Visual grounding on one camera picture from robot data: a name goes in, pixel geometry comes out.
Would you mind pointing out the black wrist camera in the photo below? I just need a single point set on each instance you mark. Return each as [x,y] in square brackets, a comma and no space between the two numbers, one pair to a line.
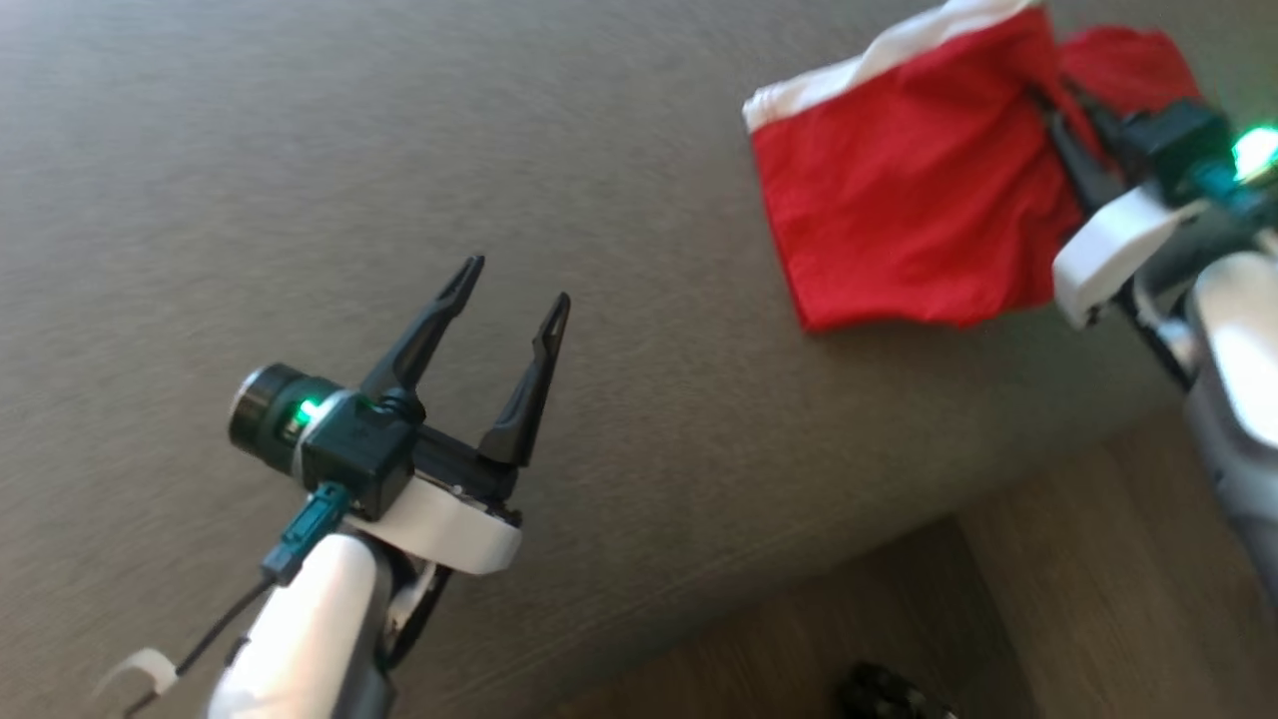
[1178,145]
[359,459]

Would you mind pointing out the grey fabric sofa seat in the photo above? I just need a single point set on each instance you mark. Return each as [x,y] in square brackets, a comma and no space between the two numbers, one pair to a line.
[300,180]

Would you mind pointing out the red shorts white stripe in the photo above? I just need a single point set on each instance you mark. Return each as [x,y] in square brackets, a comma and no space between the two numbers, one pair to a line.
[899,190]

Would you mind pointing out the dark speckled object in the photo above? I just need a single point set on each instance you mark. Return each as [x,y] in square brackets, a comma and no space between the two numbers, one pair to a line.
[889,694]

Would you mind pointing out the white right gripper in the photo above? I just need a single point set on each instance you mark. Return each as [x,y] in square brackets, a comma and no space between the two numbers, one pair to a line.
[1108,250]

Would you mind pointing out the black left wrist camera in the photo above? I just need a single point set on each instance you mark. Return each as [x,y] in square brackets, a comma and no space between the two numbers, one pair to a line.
[359,459]

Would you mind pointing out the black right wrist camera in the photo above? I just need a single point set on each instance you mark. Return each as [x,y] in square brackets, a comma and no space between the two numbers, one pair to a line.
[1178,145]

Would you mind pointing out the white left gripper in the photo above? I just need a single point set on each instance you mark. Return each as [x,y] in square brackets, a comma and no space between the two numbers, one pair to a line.
[459,529]

